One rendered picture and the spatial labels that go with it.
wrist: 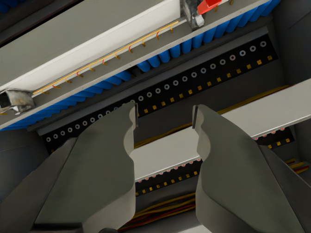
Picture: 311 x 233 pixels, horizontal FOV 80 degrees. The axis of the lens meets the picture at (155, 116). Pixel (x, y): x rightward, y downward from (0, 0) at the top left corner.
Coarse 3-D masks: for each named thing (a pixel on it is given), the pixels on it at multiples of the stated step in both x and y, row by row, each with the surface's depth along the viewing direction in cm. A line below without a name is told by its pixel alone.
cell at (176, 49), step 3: (177, 45) 29; (171, 48) 29; (174, 48) 29; (177, 48) 30; (171, 51) 31; (174, 51) 31; (177, 51) 31; (171, 54) 33; (174, 54) 32; (177, 54) 33; (174, 57) 34
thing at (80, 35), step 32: (96, 0) 21; (128, 0) 21; (160, 0) 20; (288, 0) 32; (32, 32) 23; (64, 32) 22; (96, 32) 21; (128, 32) 23; (256, 32) 36; (0, 64) 23; (32, 64) 23; (64, 64) 24; (192, 64) 38; (128, 96) 41
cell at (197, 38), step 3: (201, 33) 28; (195, 36) 29; (198, 36) 29; (201, 36) 29; (192, 39) 31; (195, 39) 30; (198, 39) 30; (201, 39) 30; (192, 42) 32; (195, 42) 31; (198, 42) 31; (201, 42) 32; (192, 45) 34; (195, 45) 33; (198, 45) 33
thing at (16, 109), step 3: (9, 105) 24; (12, 105) 25; (15, 105) 25; (18, 105) 26; (3, 108) 23; (6, 108) 24; (9, 108) 24; (15, 108) 26; (18, 108) 26; (0, 111) 23; (15, 111) 26; (18, 111) 26; (15, 114) 26
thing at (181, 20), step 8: (224, 0) 24; (184, 16) 25; (168, 24) 25; (176, 24) 25; (160, 32) 25; (136, 40) 26; (144, 40) 26; (120, 48) 26; (128, 48) 26; (104, 56) 26; (112, 56) 26; (88, 64) 27; (96, 64) 27; (72, 72) 27; (80, 72) 27; (56, 80) 28; (64, 80) 28; (40, 88) 28; (48, 88) 28; (32, 96) 29
